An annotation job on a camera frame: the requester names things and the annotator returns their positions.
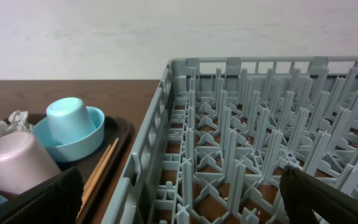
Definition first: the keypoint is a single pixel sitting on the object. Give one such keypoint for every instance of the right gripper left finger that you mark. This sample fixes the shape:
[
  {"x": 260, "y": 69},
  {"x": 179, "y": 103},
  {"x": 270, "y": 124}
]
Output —
[{"x": 57, "y": 200}]

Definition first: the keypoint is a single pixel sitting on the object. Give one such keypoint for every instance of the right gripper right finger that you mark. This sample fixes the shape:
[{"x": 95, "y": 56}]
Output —
[{"x": 304, "y": 196}]

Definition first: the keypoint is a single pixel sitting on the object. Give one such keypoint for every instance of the grey plastic dishwasher rack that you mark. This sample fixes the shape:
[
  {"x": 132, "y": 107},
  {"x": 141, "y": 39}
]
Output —
[{"x": 219, "y": 131}]

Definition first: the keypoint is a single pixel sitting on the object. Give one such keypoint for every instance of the right wooden chopstick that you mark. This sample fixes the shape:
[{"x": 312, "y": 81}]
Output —
[{"x": 86, "y": 195}]

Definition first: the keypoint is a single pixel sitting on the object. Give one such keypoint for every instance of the white plastic cup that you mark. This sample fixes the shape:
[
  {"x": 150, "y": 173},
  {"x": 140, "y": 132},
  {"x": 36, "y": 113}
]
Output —
[{"x": 24, "y": 163}]

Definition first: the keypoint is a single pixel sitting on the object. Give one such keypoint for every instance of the light blue bowl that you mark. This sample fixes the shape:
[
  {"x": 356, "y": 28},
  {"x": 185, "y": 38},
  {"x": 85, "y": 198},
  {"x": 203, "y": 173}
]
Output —
[{"x": 78, "y": 149}]

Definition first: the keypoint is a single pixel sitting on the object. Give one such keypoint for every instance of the light blue cup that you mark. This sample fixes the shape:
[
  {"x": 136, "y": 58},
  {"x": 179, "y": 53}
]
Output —
[{"x": 69, "y": 120}]

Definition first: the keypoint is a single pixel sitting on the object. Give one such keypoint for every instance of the dark brown serving tray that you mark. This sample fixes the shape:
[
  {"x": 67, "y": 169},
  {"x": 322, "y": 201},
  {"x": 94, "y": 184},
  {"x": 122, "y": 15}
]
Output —
[{"x": 115, "y": 127}]

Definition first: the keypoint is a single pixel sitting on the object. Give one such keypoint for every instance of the crumpled white paper napkin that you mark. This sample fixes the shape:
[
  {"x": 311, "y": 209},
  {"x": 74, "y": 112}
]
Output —
[{"x": 18, "y": 122}]

